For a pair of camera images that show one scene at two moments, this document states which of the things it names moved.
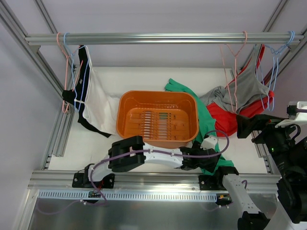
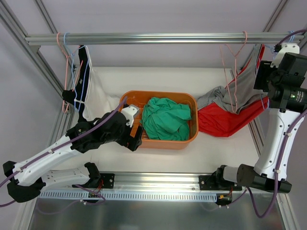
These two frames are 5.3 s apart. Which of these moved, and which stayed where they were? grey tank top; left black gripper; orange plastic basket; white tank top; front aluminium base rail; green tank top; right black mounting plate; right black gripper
Moved: green tank top; left black gripper; right black gripper
Stayed: grey tank top; front aluminium base rail; orange plastic basket; right black mounting plate; white tank top
